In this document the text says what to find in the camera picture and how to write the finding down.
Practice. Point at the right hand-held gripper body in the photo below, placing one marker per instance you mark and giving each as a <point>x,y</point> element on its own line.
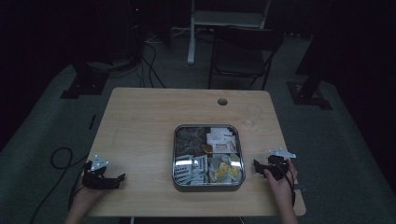
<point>278,163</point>

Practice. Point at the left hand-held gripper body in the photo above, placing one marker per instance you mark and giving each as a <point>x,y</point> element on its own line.
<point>96,180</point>

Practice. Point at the clear plastic cup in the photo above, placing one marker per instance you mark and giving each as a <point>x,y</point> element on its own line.
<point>252,119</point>

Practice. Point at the square metal compartment tray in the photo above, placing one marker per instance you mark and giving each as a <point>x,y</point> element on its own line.
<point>209,186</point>

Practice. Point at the person's right hand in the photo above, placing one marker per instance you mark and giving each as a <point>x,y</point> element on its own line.
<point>281,188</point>

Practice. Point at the pile of yellow white bags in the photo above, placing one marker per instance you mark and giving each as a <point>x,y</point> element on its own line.
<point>225,168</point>

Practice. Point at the pile of white packets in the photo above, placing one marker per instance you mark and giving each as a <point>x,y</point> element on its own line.
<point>221,140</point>

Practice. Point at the dark stick on floor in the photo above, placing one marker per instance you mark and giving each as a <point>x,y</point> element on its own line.
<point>92,122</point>

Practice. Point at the pile of silver striped packets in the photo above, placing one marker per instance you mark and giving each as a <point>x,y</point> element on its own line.
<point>190,169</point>

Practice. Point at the pile of grey tea bags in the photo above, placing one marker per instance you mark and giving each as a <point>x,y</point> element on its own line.
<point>190,140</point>

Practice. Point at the black stand with base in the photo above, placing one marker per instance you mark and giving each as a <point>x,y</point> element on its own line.
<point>308,93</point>
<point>85,82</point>

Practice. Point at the black folding chair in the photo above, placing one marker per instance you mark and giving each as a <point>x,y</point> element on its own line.
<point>244,56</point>

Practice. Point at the black equipment tower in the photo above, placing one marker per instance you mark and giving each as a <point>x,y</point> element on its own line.
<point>136,31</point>

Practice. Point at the white desk frame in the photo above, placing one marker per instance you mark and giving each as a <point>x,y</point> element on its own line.
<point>218,18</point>

